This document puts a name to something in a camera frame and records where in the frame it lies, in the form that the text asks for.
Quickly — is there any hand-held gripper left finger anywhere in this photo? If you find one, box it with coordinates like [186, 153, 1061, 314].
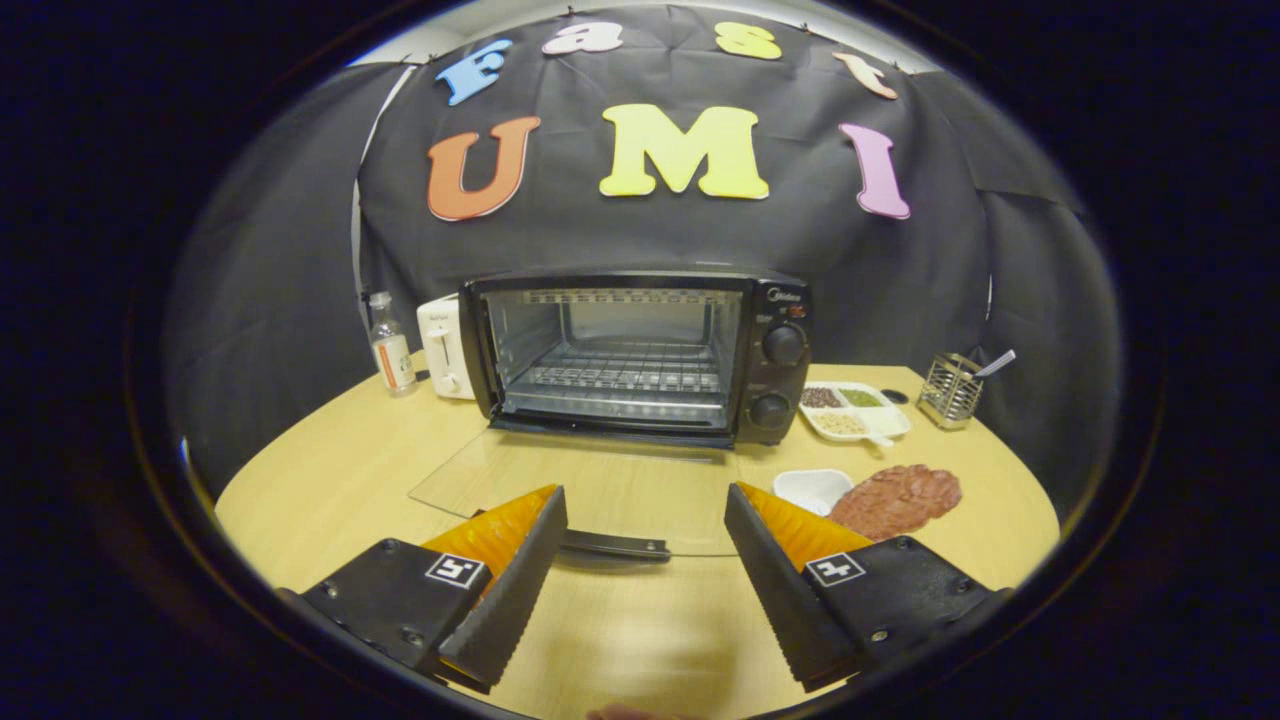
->
[275, 485, 569, 693]

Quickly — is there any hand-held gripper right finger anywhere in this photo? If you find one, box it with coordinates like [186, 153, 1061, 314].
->
[724, 482, 1011, 693]

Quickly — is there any red raw meat steak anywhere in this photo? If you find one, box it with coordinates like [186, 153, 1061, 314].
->
[828, 464, 963, 543]

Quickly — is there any black toaster oven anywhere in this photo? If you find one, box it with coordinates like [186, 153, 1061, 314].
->
[408, 268, 814, 564]

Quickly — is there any white bread toaster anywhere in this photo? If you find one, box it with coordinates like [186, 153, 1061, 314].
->
[416, 294, 477, 402]

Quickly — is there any white rectangular dish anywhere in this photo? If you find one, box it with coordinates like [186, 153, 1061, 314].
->
[773, 468, 854, 517]

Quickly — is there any white divided tray of beans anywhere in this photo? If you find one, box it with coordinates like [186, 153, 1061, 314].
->
[799, 381, 913, 447]

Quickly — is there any clear plastic bottle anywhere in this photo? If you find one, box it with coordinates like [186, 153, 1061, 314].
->
[366, 291, 419, 398]

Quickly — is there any metal wire utensil holder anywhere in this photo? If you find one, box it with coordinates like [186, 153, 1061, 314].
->
[916, 352, 985, 431]

